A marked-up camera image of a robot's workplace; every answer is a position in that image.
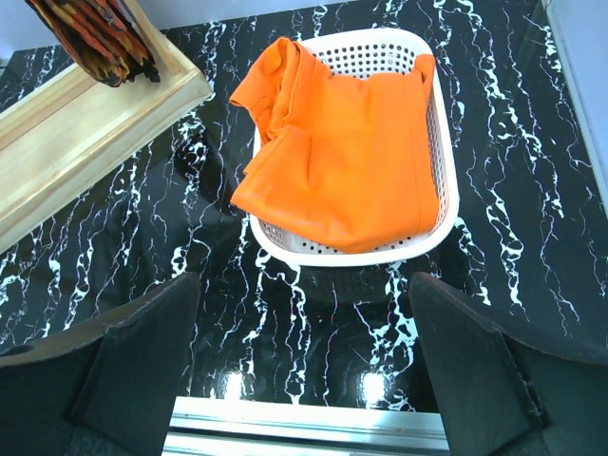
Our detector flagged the camouflage orange trousers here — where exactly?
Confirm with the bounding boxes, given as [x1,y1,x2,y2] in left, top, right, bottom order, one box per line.
[27,0,161,87]

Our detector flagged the aluminium front rail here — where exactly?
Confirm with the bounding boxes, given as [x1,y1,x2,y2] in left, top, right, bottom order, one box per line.
[170,396,449,454]

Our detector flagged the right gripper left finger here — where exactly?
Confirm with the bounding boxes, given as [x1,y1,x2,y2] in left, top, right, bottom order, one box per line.
[1,273,200,455]

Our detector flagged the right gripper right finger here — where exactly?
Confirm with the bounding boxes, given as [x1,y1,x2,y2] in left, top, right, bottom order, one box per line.
[408,273,607,455]

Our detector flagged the white perforated plastic basket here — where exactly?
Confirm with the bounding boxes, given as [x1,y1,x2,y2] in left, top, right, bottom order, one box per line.
[249,28,460,267]

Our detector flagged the wooden clothes rack base tray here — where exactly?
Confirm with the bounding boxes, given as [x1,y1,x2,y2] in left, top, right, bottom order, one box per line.
[1,1,212,251]

